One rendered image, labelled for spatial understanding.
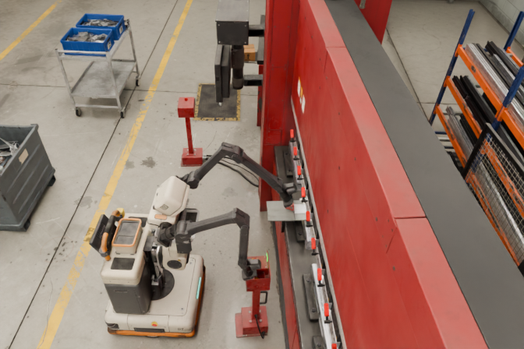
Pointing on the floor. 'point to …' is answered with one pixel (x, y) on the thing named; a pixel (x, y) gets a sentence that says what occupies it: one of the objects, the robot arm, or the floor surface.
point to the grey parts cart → (101, 74)
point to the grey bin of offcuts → (22, 174)
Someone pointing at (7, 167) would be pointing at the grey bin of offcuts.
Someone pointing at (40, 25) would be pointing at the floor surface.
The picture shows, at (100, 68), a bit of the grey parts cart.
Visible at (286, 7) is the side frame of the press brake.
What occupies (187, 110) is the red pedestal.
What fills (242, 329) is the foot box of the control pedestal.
